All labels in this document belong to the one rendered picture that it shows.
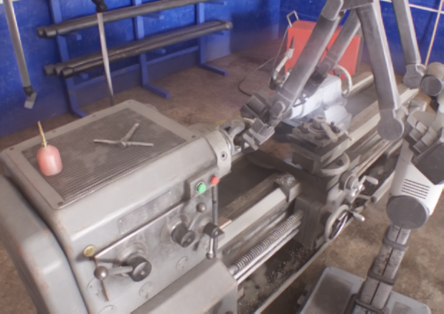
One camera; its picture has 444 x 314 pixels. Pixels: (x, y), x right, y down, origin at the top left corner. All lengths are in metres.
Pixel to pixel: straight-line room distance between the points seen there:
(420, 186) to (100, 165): 1.05
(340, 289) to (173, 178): 1.34
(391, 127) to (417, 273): 1.79
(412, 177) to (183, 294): 0.90
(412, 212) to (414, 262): 1.40
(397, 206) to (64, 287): 1.13
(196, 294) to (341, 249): 1.54
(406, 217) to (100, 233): 1.06
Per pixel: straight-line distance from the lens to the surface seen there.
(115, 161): 1.16
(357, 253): 2.79
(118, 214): 1.07
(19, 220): 1.12
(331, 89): 2.19
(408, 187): 1.43
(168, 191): 1.14
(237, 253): 1.75
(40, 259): 1.05
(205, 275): 1.47
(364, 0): 1.07
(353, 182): 1.87
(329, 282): 2.23
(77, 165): 1.18
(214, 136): 1.51
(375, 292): 1.90
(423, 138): 1.16
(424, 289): 2.74
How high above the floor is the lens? 1.97
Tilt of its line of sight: 33 degrees down
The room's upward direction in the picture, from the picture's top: straight up
